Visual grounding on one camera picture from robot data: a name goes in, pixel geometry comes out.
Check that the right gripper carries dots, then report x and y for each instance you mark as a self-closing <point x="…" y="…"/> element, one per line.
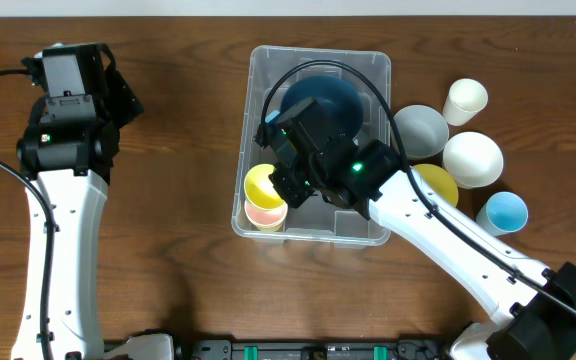
<point x="291" y="183"/>

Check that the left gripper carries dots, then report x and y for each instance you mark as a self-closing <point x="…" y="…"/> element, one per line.
<point x="124" y="95"/>

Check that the yellow cup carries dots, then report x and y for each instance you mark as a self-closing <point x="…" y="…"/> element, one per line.
<point x="258" y="188"/>
<point x="268" y="227"/>

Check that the pink cup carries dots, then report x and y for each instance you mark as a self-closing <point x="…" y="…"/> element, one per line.
<point x="265" y="218"/>

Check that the dark blue bowl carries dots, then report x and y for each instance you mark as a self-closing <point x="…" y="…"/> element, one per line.
<point x="336" y="96"/>

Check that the grey small bowl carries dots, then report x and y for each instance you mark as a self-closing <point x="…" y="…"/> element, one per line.
<point x="423" y="130"/>

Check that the yellow small bowl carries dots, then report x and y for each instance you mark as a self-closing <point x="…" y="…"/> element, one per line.
<point x="439" y="180"/>

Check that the white small bowl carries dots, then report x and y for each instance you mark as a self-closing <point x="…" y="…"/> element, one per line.
<point x="473" y="160"/>

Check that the cream cup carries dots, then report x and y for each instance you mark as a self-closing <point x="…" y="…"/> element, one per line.
<point x="466" y="98"/>

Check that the light blue cup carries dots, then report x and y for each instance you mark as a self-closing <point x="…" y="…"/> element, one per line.
<point x="503" y="213"/>

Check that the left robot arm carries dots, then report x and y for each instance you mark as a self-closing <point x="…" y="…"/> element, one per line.
<point x="66" y="154"/>

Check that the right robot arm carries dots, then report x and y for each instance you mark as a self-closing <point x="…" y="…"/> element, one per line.
<point x="532" y="308"/>

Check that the clear plastic storage bin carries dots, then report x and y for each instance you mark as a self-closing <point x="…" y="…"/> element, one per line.
<point x="315" y="220"/>

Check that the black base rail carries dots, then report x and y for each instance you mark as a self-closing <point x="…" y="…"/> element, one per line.
<point x="229" y="348"/>

